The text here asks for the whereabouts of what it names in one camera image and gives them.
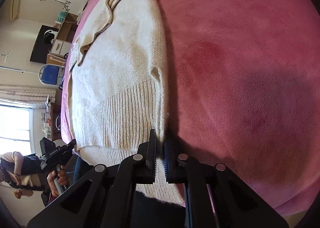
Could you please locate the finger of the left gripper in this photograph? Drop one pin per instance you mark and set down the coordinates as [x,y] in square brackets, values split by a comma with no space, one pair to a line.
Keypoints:
[70,146]

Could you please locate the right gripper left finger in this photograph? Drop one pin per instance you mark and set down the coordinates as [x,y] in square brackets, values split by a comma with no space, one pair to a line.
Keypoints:
[103,197]

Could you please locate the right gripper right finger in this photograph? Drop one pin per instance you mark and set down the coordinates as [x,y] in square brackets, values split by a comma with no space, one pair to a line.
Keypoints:
[215,196]

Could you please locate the beige knit sweater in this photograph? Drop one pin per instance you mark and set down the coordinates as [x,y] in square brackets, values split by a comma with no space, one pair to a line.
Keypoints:
[117,90]

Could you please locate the blue folding chair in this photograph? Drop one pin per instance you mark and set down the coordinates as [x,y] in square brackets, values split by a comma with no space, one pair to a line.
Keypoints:
[52,75]

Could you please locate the person left hand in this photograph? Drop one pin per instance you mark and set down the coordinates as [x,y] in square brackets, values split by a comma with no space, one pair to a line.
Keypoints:
[60,177]

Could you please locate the standing bystander person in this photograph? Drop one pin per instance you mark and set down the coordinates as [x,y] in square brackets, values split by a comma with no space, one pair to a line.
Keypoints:
[24,174]

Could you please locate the wooden side table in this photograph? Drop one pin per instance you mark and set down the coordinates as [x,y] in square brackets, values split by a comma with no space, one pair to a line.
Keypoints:
[52,121]

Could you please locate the wooden desk with drawers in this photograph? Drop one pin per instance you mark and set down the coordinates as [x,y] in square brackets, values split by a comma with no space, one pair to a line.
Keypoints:
[61,40]

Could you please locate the black monitor screen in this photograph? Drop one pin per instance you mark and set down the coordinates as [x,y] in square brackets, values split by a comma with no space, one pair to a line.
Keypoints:
[41,49]

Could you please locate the pink bed blanket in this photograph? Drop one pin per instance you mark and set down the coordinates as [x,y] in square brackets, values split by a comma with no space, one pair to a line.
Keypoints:
[243,89]

